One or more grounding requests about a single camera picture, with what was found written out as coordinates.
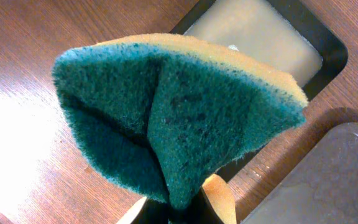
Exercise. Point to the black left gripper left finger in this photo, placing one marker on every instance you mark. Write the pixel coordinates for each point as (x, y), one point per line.
(148, 211)

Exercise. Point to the green and yellow sponge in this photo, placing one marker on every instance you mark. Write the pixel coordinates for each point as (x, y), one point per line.
(159, 114)

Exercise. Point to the large dark serving tray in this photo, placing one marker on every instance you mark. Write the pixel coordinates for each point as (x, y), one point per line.
(322, 188)

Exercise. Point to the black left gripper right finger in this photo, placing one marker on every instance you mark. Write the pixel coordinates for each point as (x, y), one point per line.
(200, 211)

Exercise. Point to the black water basin tray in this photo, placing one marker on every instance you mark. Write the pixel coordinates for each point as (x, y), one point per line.
(284, 34)

